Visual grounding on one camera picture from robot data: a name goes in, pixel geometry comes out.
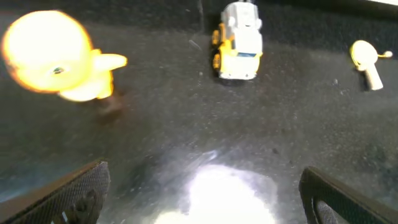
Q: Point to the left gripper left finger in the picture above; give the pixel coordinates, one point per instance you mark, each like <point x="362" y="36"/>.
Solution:
<point x="46" y="205"/>

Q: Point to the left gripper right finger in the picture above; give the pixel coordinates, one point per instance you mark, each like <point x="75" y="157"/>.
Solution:
<point x="348" y="202"/>

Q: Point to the yellow rattle drum toy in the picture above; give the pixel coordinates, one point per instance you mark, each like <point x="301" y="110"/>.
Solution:
<point x="363" y="54"/>

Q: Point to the yellow rubber duck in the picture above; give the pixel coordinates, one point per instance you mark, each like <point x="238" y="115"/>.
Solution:
<point x="46" y="49"/>

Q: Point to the grey and yellow toy truck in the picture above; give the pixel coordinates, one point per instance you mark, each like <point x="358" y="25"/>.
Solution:
<point x="242" y="46"/>

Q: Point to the white shelf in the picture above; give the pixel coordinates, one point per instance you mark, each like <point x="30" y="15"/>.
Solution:
<point x="388" y="1"/>

